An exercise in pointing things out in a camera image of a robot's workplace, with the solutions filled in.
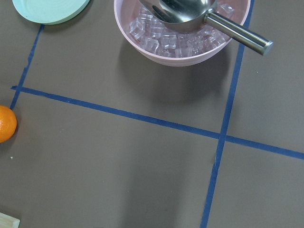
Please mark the pink bowl with ice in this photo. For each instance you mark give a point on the pink bowl with ice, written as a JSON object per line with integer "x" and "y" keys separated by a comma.
{"x": 162, "y": 45}

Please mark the bamboo cutting board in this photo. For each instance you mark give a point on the bamboo cutting board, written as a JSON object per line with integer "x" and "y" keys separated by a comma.
{"x": 7, "y": 221}

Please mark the orange mandarin fruit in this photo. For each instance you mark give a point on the orange mandarin fruit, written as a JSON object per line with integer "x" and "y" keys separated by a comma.
{"x": 8, "y": 123}

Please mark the light green plate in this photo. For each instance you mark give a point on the light green plate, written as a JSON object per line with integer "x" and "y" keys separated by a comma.
{"x": 49, "y": 12}

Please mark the steel ice scoop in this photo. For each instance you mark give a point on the steel ice scoop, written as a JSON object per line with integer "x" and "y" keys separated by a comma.
{"x": 189, "y": 15}

